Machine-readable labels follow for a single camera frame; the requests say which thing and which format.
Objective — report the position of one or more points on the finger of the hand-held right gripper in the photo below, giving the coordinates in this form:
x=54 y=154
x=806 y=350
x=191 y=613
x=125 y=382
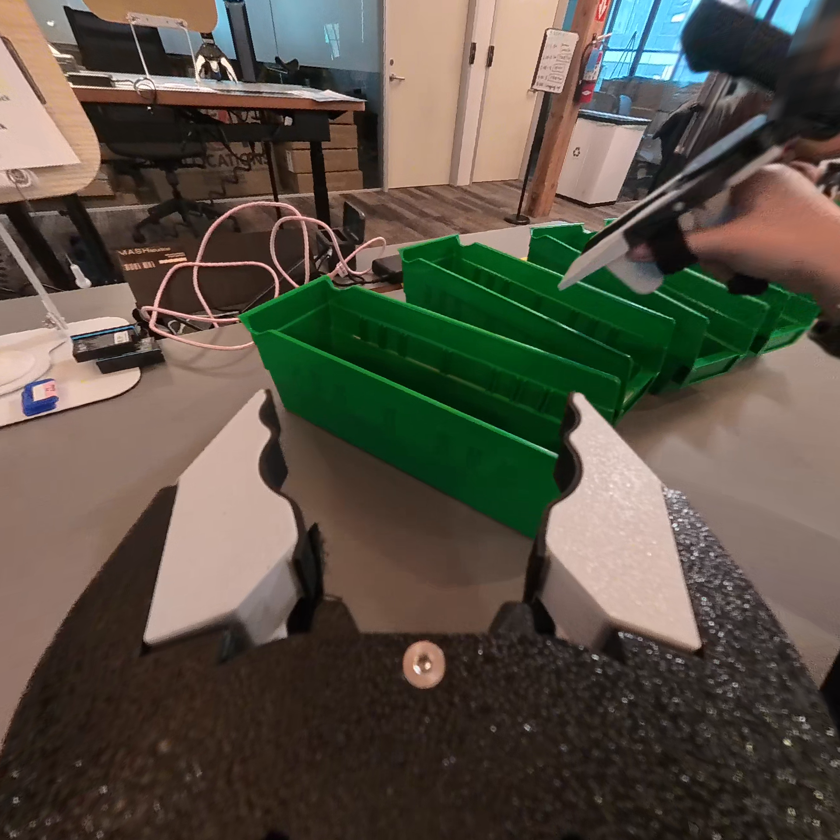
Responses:
x=656 y=200
x=630 y=256

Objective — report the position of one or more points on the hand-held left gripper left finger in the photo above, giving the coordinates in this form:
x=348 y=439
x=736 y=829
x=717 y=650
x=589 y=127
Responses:
x=223 y=538

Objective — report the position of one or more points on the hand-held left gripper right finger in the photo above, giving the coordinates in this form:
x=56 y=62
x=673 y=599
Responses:
x=617 y=544

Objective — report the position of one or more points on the green plastic bin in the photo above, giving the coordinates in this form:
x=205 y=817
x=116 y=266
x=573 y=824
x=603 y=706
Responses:
x=525 y=308
x=781 y=321
x=426 y=446
x=709 y=334

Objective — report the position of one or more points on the person's right hand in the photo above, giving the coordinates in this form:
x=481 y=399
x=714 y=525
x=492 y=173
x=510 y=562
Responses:
x=774 y=229

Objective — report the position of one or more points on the white recycling bin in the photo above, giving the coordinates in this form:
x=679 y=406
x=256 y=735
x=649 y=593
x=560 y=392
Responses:
x=600 y=157

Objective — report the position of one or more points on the red fire extinguisher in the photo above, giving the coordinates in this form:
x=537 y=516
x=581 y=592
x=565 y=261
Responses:
x=590 y=69

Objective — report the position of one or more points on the small whiteboard floor stand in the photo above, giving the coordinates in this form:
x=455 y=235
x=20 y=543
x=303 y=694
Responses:
x=554 y=59

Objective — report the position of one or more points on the white door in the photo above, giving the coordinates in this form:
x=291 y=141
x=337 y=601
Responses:
x=512 y=98
x=426 y=98

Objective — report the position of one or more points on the white desk lamp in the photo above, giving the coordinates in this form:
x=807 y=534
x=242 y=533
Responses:
x=98 y=394

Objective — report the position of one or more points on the black battery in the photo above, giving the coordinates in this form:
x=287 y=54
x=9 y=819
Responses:
x=111 y=344
x=131 y=364

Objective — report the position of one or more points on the small blue case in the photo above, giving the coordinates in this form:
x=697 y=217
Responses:
x=39 y=400

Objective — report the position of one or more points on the black power bank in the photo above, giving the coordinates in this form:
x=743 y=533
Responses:
x=388 y=269

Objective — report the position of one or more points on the black cardboard box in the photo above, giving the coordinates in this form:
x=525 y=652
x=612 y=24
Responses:
x=170 y=275

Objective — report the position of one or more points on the black charger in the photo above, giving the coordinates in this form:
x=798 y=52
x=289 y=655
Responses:
x=354 y=223

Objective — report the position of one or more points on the stack of cardboard boxes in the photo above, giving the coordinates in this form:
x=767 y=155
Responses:
x=341 y=164

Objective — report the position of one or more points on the black office chair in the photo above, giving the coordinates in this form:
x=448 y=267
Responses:
x=164 y=151

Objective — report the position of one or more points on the wooden board instruction sheet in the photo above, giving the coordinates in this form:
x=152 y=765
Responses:
x=65 y=131

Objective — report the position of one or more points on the wooden top office desk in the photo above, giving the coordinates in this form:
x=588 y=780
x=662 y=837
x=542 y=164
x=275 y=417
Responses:
x=197 y=98

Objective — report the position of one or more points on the white black robot claw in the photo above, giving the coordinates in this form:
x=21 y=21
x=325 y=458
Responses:
x=214 y=62

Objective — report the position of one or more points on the black monitor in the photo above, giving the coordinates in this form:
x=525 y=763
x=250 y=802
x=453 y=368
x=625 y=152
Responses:
x=111 y=39

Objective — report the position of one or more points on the blank tan wooden board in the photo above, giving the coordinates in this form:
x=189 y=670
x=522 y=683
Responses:
x=151 y=13

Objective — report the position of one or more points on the wooden support post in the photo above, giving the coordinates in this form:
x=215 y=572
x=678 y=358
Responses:
x=558 y=144

